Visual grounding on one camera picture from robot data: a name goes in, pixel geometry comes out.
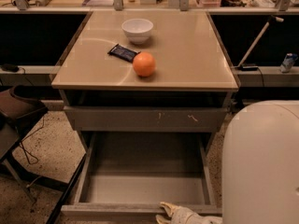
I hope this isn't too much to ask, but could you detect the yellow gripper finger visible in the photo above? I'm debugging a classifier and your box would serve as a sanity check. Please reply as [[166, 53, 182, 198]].
[[156, 215, 171, 224], [160, 202, 178, 217]]

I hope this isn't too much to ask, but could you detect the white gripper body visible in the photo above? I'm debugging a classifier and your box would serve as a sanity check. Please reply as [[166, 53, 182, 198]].
[[171, 206, 223, 224]]

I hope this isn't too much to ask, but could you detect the grey drawer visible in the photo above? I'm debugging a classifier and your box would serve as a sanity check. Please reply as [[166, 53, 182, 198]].
[[64, 106, 227, 133], [62, 132, 221, 222]]

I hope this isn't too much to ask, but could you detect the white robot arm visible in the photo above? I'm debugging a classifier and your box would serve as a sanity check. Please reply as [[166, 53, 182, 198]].
[[156, 101, 299, 224]]

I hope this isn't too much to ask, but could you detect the grey top drawer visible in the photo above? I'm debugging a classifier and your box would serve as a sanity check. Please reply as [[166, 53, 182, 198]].
[[64, 106, 227, 133]]

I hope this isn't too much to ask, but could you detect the grey drawer cabinet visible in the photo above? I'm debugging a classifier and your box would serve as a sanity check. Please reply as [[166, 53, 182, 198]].
[[52, 9, 238, 148]]

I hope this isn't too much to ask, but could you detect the orange fruit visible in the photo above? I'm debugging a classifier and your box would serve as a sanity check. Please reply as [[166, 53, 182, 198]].
[[133, 52, 156, 77]]

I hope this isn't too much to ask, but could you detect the white stick with black base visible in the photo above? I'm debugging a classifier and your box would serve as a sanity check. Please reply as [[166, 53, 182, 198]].
[[235, 15, 284, 71]]

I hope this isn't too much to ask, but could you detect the dark blue snack bar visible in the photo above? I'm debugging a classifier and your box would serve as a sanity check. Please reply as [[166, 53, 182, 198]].
[[107, 44, 137, 63]]

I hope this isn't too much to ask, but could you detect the white ceramic bowl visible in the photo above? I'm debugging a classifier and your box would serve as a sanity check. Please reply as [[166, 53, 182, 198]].
[[121, 19, 153, 44]]

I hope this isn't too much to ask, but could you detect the dark chair at left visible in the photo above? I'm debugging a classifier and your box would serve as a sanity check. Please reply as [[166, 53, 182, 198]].
[[0, 84, 92, 224]]

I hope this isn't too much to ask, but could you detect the blue white can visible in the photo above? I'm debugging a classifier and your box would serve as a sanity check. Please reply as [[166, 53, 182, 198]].
[[279, 53, 298, 73]]

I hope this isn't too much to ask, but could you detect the black power adapter at left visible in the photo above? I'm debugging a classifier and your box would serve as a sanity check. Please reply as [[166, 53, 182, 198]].
[[0, 63, 19, 73]]

